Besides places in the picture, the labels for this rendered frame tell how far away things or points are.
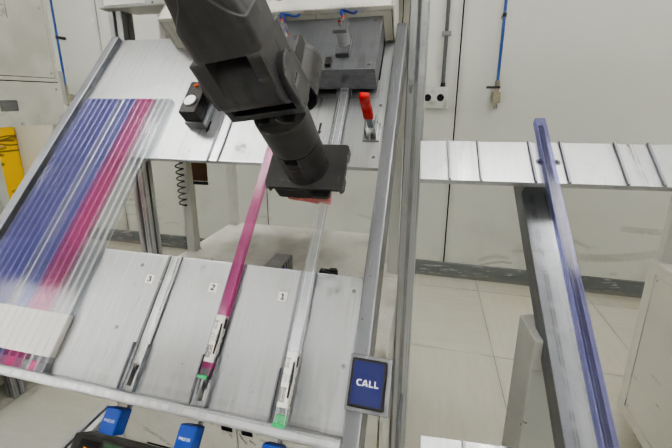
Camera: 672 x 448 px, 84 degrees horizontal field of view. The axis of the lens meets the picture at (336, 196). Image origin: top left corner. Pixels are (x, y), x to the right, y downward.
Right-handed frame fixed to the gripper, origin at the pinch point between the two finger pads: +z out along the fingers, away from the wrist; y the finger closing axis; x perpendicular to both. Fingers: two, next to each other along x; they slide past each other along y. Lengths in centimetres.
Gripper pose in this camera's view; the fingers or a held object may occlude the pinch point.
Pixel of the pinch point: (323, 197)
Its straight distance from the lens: 54.9
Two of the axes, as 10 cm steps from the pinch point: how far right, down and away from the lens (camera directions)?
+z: 2.0, 4.6, 8.7
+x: -1.6, 8.9, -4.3
